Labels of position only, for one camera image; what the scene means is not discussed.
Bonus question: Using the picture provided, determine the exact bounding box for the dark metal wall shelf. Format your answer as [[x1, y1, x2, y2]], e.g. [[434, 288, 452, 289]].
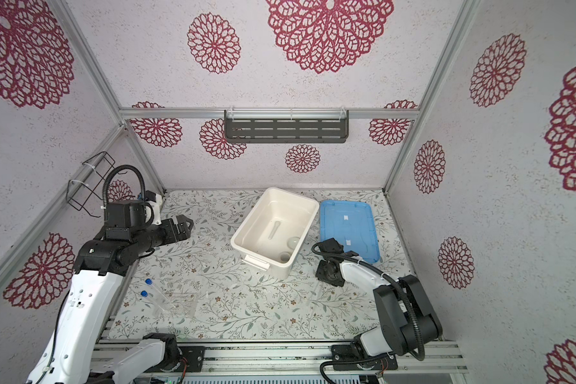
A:
[[223, 110, 350, 144]]

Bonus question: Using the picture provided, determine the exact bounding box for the black wire wall rack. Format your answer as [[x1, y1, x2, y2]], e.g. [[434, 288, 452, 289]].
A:
[[65, 150, 117, 219]]

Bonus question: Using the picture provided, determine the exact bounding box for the blue plastic lid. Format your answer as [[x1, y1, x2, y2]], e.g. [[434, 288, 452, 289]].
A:
[[320, 200, 381, 264]]

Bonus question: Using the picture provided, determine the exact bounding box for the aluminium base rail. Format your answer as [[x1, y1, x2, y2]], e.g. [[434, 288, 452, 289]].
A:
[[164, 340, 469, 379]]

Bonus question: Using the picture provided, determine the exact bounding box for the clear test tube rack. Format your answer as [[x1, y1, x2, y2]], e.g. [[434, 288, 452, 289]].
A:
[[154, 291, 198, 319]]

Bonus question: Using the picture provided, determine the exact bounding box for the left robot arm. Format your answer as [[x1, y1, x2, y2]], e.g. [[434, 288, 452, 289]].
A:
[[27, 214, 194, 383]]

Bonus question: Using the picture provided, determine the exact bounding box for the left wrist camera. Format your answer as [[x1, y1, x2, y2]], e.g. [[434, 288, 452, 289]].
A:
[[104, 190, 163, 230]]

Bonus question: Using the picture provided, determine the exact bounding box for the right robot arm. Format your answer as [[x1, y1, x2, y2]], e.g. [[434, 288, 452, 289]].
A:
[[311, 238, 443, 381]]

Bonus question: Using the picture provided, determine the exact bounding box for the white plastic bin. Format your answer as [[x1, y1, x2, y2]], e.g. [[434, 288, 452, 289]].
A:
[[230, 187, 320, 280]]

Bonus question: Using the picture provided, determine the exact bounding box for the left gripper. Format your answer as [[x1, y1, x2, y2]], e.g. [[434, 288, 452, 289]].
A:
[[133, 213, 194, 255]]

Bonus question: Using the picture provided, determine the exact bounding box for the blue-capped test tube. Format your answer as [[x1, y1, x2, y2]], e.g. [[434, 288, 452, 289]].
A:
[[145, 278, 173, 310], [140, 291, 166, 318]]

